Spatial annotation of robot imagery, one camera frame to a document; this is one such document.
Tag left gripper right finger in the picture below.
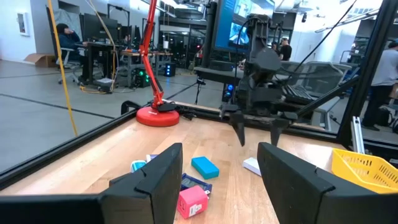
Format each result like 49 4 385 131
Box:
257 142 379 224

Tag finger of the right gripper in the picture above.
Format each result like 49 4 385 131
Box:
229 111 246 147
269 116 292 147

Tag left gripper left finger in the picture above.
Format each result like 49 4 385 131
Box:
99 142 183 224

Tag pink wall charger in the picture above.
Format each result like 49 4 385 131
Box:
177 185 210 220

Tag white rectangular box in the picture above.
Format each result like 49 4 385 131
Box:
242 157 262 177

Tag teal rectangular box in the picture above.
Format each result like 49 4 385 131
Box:
190 156 220 180

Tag white office chair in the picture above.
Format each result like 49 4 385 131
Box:
55 46 82 85

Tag black office desk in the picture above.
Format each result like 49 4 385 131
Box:
74 40 125 88

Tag black computer blue light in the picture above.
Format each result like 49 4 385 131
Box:
221 82 236 103

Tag dark blue screen device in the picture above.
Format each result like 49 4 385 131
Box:
180 172 213 196

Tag distant standing person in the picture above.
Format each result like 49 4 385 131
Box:
277 37 293 62

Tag black monitor stand desk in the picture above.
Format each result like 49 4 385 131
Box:
194 0 246 86

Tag yellow slotted plastic basket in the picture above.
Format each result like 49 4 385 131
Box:
331 148 398 194

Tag black lamp power adapter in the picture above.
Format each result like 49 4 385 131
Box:
156 101 178 113

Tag silver aluminium extrusion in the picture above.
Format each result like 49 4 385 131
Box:
350 116 366 154

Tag large lit computer monitor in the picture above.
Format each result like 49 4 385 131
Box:
213 0 276 54

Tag black table clamp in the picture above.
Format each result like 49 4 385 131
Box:
120 100 141 116

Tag computer tower blue lights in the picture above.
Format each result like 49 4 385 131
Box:
164 62 177 78

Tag computer tower green lights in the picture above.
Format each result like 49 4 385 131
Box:
132 67 152 89

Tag wooden workbench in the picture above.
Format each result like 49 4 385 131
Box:
120 49 174 78

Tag black desktop monitors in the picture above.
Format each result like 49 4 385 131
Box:
81 12 119 43

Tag seated person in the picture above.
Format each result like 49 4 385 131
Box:
55 23 85 63

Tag cardboard box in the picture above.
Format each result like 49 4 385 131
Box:
24 52 57 68

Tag cyan wall charger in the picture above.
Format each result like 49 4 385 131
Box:
130 159 147 174

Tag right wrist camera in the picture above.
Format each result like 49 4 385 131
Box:
248 48 282 82

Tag yellow hanging cord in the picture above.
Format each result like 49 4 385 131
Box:
46 0 79 137

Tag framed wall picture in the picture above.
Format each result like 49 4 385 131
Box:
16 11 31 37

